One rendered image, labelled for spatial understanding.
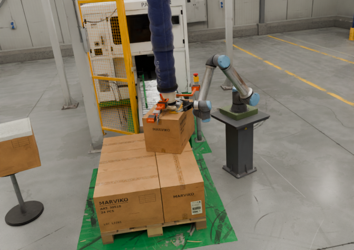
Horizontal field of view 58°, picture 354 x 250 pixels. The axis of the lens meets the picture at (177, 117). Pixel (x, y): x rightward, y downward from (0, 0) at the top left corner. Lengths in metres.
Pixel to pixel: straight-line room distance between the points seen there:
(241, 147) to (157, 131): 1.06
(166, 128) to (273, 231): 1.43
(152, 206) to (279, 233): 1.21
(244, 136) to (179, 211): 1.24
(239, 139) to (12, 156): 2.39
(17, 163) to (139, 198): 1.28
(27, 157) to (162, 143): 1.35
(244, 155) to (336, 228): 1.23
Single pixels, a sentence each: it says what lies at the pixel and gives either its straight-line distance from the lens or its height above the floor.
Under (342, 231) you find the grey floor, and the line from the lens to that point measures 3.45.
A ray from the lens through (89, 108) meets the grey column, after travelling 4.69.
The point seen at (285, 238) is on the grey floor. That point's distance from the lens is 3.26.
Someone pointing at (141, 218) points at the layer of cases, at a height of 0.23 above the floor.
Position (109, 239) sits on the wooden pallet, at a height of 0.05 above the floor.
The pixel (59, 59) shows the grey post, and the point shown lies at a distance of 6.76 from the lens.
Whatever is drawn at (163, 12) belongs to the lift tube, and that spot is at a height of 1.96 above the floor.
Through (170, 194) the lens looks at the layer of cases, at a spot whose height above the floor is 0.46.
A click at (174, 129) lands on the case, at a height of 0.84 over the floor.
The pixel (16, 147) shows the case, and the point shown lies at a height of 0.89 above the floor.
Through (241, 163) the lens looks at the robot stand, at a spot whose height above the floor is 0.16.
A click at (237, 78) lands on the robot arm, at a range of 3.30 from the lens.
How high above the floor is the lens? 2.23
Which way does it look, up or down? 23 degrees down
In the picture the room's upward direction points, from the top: 5 degrees counter-clockwise
